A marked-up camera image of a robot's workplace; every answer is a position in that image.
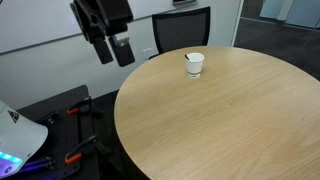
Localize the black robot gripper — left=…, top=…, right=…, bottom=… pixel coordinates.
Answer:
left=70, top=0, right=135, bottom=67

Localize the white paper cup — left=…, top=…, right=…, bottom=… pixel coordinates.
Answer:
left=186, top=52, right=205, bottom=78

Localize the black mesh office chair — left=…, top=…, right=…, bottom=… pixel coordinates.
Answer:
left=151, top=6, right=211, bottom=58

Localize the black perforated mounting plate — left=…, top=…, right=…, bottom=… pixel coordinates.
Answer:
left=13, top=85, right=100, bottom=180

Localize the white wall outlet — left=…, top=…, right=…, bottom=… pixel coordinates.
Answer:
left=143, top=48, right=153, bottom=60

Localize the upper orange-handled black clamp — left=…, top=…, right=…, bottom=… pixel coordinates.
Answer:
left=66, top=97, right=104, bottom=118

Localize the orange-handled black clamp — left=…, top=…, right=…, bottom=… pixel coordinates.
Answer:
left=66, top=97, right=104, bottom=118
left=64, top=135, right=112, bottom=164

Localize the lower orange-handled black clamp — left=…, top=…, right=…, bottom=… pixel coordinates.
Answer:
left=64, top=135, right=112, bottom=164

